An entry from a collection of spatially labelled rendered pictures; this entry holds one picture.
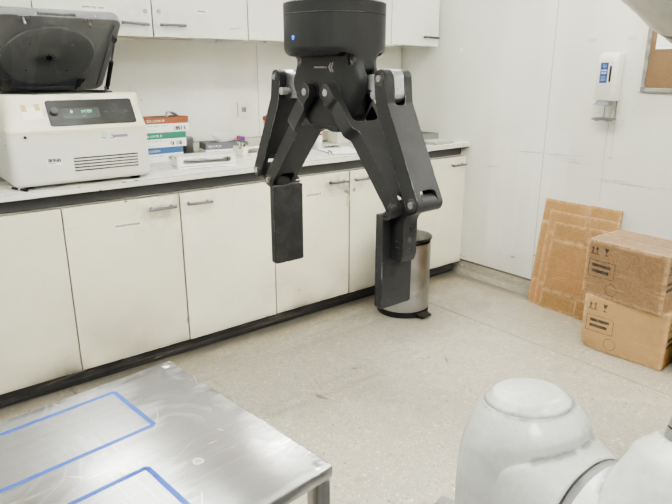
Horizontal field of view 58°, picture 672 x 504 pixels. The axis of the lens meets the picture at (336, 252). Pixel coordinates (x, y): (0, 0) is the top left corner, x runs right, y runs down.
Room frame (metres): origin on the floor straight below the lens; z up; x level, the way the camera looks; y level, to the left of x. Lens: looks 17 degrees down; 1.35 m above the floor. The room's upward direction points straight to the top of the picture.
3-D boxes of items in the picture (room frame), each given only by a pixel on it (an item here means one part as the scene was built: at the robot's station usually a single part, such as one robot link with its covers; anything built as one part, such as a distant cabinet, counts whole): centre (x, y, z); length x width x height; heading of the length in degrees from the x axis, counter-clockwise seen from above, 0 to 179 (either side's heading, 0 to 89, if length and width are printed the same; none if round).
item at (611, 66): (3.22, -1.40, 1.31); 0.13 x 0.11 x 0.26; 129
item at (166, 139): (3.15, 0.91, 1.01); 0.23 x 0.12 x 0.08; 128
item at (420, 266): (3.29, -0.40, 0.23); 0.38 x 0.31 x 0.46; 39
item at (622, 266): (2.78, -1.48, 0.42); 0.40 x 0.30 x 0.28; 36
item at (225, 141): (3.32, 0.61, 0.97); 0.24 x 0.12 x 0.13; 118
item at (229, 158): (2.95, 0.65, 0.93); 0.30 x 0.10 x 0.06; 121
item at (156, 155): (3.14, 0.93, 0.94); 0.23 x 0.13 x 0.07; 134
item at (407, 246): (0.40, -0.05, 1.25); 0.03 x 0.01 x 0.05; 39
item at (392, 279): (0.42, -0.04, 1.22); 0.03 x 0.01 x 0.07; 129
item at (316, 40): (0.47, 0.00, 1.36); 0.08 x 0.07 x 0.09; 39
